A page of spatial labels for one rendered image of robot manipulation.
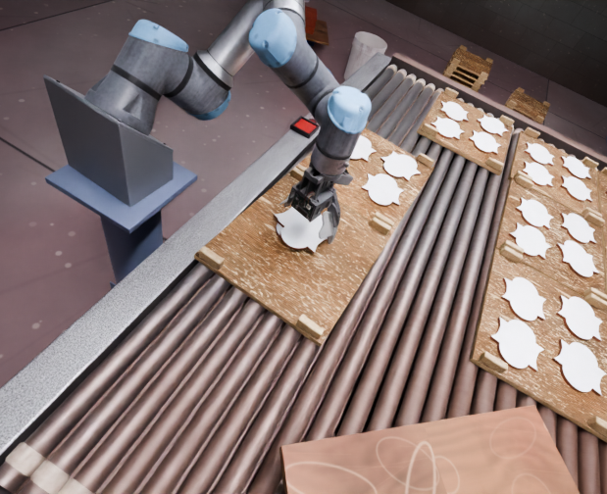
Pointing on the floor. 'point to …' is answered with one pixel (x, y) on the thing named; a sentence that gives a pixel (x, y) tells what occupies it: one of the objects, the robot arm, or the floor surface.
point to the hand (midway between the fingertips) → (308, 223)
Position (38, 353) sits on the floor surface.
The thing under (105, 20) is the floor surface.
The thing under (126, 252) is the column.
